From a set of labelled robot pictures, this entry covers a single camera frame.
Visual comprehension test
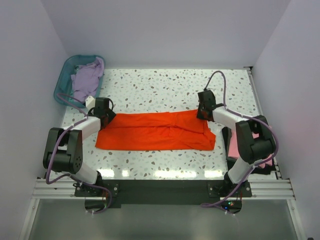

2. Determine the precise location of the orange t shirt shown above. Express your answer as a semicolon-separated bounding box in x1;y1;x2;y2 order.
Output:
95;109;216;151

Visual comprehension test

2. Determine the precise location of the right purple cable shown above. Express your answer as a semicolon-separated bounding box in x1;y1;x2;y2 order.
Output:
200;70;280;209

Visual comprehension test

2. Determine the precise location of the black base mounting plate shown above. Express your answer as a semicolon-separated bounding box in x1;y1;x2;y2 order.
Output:
73;179;253;211

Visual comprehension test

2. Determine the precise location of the purple cable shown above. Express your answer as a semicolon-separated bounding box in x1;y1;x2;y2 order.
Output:
45;93;113;214
200;70;280;209

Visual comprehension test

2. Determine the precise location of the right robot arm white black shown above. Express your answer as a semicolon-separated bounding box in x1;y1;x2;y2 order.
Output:
196;90;277;197

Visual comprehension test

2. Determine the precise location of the pink folded t shirt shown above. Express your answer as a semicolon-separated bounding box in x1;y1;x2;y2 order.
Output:
227;130;273;168

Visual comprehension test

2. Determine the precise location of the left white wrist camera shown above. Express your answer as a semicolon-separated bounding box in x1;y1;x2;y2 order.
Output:
85;95;96;110

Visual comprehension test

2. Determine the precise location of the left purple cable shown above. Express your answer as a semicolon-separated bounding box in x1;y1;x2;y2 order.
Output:
45;93;113;214

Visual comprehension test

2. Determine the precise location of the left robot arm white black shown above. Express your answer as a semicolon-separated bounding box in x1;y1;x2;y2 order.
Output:
42;96;116;196

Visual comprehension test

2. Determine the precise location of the lilac t shirt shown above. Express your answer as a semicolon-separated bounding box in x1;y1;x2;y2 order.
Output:
71;57;105;103

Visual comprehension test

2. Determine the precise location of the black folded t shirt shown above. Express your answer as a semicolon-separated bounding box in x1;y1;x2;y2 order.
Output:
222;127;276;175

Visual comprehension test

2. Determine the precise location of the teal plastic basket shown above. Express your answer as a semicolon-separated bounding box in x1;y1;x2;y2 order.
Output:
53;54;106;108

